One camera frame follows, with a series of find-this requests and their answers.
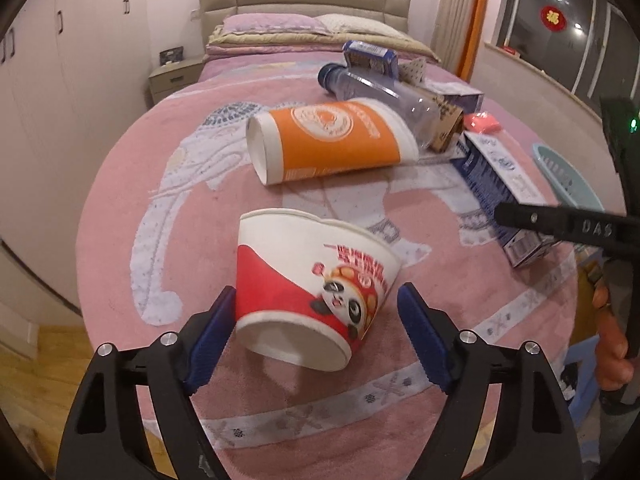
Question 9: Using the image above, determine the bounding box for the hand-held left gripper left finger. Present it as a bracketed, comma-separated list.
[57, 285, 237, 480]

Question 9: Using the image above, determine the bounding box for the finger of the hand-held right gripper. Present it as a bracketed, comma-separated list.
[495, 202, 628, 260]

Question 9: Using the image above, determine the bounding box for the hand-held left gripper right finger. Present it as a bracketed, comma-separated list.
[397, 282, 585, 480]

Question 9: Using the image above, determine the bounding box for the light blue plastic basket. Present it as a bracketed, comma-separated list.
[531, 142, 607, 212]

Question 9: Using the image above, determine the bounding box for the blue white carton box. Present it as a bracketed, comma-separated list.
[452, 131, 565, 268]

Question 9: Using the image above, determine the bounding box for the red panda print paper bowl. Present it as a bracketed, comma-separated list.
[235, 208, 402, 372]

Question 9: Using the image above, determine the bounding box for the pink packet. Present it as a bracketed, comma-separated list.
[462, 113, 502, 135]

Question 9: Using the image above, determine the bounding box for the brown cardboard piece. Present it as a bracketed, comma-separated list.
[430, 102, 466, 154]

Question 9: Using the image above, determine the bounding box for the white purple cardboard box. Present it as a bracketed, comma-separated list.
[425, 81, 485, 113]

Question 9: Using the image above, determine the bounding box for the dotted patterned packet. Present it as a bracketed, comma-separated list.
[400, 57, 427, 87]

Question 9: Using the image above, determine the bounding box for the clear plastic bottle blue cap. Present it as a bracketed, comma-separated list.
[318, 62, 468, 152]

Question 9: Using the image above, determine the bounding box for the orange white paper cup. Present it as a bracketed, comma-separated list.
[246, 99, 422, 187]

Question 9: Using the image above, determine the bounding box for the small blue printed box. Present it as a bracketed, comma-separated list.
[342, 40, 402, 81]

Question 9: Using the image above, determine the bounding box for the person's right hand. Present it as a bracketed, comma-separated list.
[592, 280, 632, 392]

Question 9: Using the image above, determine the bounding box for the stone windowsill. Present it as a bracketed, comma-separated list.
[481, 42, 604, 122]

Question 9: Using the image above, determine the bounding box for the dark framed window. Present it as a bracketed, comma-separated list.
[500, 0, 640, 111]

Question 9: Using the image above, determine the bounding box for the red round window decoration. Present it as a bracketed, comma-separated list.
[539, 5, 566, 31]

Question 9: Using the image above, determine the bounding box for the beige orange curtain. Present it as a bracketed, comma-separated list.
[431, 0, 509, 84]

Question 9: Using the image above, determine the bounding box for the beige nightstand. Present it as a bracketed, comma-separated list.
[148, 56, 206, 109]

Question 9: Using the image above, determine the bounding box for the white floral pillow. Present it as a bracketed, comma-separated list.
[315, 13, 408, 40]

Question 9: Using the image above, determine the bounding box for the purple bed blanket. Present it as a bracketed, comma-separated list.
[197, 47, 473, 106]

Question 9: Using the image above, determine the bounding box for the white wardrobe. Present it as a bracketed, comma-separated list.
[0, 0, 153, 316]

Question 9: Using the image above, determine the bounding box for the beige folded quilt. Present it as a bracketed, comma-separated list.
[206, 27, 441, 63]

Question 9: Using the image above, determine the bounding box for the purple pillow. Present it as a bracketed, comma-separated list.
[221, 13, 327, 37]

